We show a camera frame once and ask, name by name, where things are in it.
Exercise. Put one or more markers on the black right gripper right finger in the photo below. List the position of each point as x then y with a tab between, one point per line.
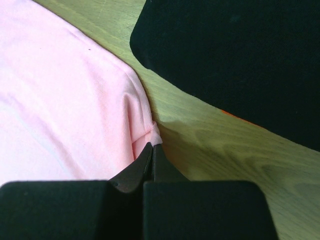
175	208

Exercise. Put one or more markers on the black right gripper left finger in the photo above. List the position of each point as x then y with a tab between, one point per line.
76	210

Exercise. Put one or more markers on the pink t shirt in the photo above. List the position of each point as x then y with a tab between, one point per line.
69	109

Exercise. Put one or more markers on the folded black t shirt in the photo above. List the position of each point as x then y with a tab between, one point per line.
258	60

